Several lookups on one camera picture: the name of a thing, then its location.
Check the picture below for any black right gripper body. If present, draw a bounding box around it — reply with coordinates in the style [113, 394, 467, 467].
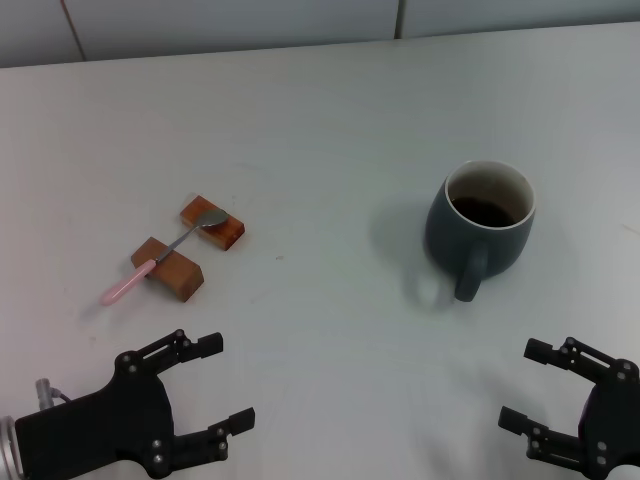
[577, 362, 640, 480]

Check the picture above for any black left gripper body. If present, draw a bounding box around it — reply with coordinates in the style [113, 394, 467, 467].
[13, 349, 176, 480]

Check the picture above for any pink handled metal spoon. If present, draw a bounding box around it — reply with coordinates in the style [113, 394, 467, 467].
[99, 208, 231, 307]

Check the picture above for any grey ceramic mug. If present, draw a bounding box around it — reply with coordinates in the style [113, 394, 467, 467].
[423, 159, 537, 303]

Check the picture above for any notched wooden block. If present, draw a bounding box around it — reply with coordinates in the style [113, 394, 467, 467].
[130, 236, 205, 303]

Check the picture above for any flat wooden block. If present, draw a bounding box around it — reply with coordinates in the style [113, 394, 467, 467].
[178, 193, 247, 253]

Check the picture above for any dark coffee liquid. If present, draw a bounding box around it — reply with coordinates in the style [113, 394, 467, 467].
[449, 196, 521, 229]

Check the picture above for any left wrist cable with connector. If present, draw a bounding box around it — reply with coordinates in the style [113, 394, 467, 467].
[34, 378, 74, 411]

